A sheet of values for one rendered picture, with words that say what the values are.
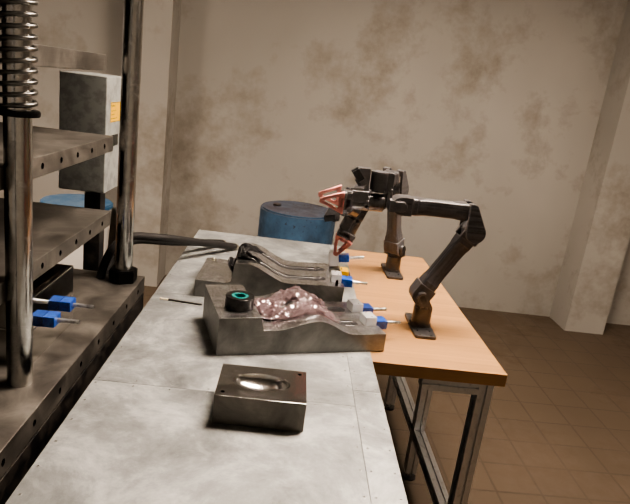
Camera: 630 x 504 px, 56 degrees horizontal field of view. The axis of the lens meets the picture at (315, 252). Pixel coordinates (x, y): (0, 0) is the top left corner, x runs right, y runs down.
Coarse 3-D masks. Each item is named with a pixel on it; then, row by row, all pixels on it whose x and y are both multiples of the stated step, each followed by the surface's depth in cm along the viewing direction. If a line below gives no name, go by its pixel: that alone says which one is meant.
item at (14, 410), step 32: (96, 288) 200; (128, 288) 203; (96, 320) 176; (64, 352) 154; (96, 352) 168; (0, 384) 136; (32, 384) 138; (64, 384) 145; (0, 416) 124; (32, 416) 127; (0, 448) 114
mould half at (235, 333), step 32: (224, 288) 179; (224, 320) 158; (256, 320) 161; (288, 320) 169; (320, 320) 168; (352, 320) 182; (224, 352) 160; (256, 352) 164; (288, 352) 167; (320, 352) 170
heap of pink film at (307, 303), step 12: (300, 288) 184; (264, 300) 177; (276, 300) 179; (288, 300) 180; (300, 300) 175; (312, 300) 183; (264, 312) 171; (276, 312) 171; (288, 312) 171; (300, 312) 170; (312, 312) 171; (324, 312) 173
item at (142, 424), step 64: (192, 256) 242; (320, 256) 266; (192, 320) 181; (128, 384) 140; (192, 384) 144; (320, 384) 152; (64, 448) 115; (128, 448) 117; (192, 448) 120; (256, 448) 122; (320, 448) 125; (384, 448) 128
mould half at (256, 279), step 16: (256, 256) 208; (272, 256) 220; (208, 272) 207; (224, 272) 209; (240, 272) 198; (256, 272) 198; (272, 272) 203; (288, 272) 211; (304, 272) 212; (320, 272) 213; (256, 288) 200; (272, 288) 200; (288, 288) 200; (304, 288) 200; (320, 288) 200; (336, 288) 200
